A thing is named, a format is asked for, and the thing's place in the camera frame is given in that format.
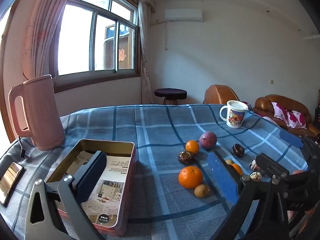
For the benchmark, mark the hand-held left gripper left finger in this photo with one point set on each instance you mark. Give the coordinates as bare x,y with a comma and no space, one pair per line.
91,177

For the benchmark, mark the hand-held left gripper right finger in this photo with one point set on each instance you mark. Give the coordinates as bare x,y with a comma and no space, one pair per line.
222,177

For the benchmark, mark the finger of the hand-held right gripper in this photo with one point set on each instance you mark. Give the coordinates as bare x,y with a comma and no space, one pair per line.
291,137
270,165

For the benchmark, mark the large tangerine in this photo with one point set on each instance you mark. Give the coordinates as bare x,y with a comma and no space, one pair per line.
190,177

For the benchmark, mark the metal tin box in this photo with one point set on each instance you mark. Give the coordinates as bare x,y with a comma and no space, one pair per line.
126,192

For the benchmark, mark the purple passion fruit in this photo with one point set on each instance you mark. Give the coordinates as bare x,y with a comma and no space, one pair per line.
208,140

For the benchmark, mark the dark chocolate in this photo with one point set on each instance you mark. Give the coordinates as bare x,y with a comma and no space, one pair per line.
238,150
186,158

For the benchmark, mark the small tangerine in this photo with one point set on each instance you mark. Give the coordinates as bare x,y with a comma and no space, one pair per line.
237,169
192,147

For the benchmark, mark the pink floral cushion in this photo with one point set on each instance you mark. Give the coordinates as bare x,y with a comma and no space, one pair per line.
287,116

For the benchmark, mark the printed paper leaflet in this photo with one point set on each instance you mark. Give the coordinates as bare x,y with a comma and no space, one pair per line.
112,187

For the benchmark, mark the brown kiwi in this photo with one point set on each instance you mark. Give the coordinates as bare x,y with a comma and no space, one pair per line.
202,191

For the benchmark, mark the brown leather sofa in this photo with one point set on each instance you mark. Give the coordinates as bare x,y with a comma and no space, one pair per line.
287,101

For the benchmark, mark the white printed mug with lid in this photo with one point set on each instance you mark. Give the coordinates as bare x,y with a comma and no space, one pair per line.
235,117

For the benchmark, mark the blue checked tablecloth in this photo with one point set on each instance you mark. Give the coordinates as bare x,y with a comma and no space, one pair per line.
160,130

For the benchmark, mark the black smartphone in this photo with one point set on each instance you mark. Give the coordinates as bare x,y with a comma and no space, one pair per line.
10,180

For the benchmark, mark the pink electric kettle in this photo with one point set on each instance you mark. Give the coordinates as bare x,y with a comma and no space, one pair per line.
42,110

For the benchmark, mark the brown leather armchair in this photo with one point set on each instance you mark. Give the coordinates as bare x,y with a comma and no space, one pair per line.
220,93

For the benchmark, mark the round dark cushioned stool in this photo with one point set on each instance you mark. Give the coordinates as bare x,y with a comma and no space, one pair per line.
170,93

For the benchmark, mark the red paper window decoration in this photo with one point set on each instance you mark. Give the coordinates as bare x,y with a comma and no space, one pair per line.
122,55

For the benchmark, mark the beige curtain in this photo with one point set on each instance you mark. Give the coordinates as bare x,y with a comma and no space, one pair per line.
143,55

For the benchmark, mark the wooden framed sliding window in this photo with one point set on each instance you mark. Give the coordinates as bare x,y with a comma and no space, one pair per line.
75,42

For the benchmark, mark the air conditioner pipe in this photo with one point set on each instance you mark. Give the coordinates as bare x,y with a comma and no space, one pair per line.
165,35

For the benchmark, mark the pink curtain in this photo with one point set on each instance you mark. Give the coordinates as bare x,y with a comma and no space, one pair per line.
42,30

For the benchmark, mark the white wall air conditioner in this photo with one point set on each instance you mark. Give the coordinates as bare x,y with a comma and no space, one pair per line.
183,15

